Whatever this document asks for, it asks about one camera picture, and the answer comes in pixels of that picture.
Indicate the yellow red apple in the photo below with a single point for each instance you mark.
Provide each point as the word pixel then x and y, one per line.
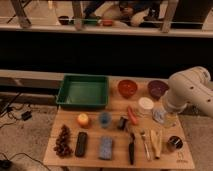
pixel 83 120

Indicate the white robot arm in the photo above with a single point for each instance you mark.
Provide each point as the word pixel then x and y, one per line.
pixel 189 86

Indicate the blue cup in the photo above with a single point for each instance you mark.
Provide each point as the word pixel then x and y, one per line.
pixel 104 119

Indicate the white paper cup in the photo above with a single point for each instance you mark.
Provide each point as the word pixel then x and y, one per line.
pixel 145 105

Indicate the green plastic tray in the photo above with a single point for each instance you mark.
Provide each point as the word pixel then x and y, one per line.
pixel 83 91

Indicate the orange carrot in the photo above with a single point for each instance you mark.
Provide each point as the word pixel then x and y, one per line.
pixel 132 116

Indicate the small dark can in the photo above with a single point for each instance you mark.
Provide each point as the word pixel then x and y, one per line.
pixel 122 123

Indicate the purple bowl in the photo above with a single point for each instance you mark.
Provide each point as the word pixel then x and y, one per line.
pixel 157 89

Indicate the black remote control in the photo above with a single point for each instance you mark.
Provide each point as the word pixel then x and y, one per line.
pixel 81 144

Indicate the blue sponge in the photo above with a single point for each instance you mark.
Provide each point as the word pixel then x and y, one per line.
pixel 105 149

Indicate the metal spoon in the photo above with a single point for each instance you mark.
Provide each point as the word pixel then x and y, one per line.
pixel 143 136

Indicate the red bowl on shelf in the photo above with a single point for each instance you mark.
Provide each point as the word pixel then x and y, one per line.
pixel 107 23

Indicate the green tray on shelf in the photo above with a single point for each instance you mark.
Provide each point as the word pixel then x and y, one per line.
pixel 88 21

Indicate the yellow banana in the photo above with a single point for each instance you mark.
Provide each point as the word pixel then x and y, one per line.
pixel 156 140

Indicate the person in background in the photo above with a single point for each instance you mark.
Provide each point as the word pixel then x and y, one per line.
pixel 133 13

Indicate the bunch of dark grapes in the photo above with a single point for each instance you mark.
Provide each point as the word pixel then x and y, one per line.
pixel 62 148

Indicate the dark bowl on shelf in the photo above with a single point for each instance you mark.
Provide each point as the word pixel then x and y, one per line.
pixel 63 20

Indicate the black power adapter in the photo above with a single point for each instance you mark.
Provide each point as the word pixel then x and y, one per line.
pixel 26 115

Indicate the dark metal tin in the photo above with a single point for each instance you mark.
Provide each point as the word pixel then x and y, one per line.
pixel 174 143

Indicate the black handled knife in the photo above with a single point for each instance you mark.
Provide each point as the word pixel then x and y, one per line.
pixel 131 148

